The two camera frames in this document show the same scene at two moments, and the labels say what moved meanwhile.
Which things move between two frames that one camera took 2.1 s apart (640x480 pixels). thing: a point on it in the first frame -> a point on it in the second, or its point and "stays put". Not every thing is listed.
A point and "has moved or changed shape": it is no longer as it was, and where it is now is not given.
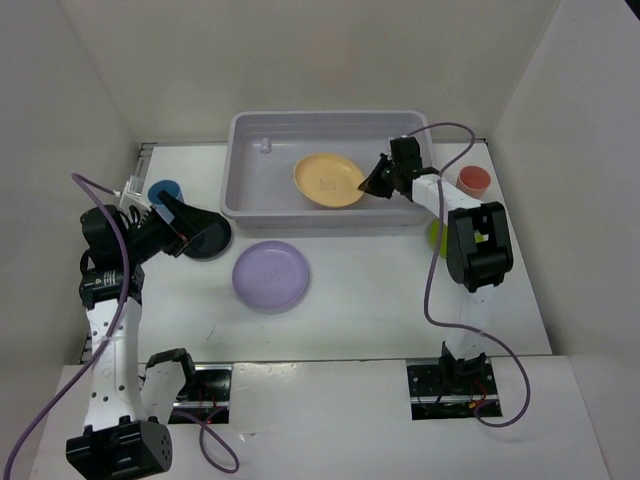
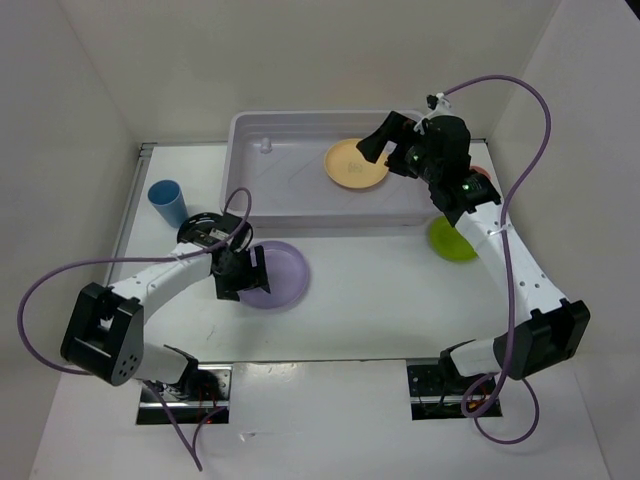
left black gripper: (185, 225) -> (255, 276)
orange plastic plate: (328, 179) has moved or changed shape
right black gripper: (373, 184) -> (396, 127)
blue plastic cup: (168, 186) stays put
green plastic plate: (434, 233) stays put
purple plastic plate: (270, 276) stays put
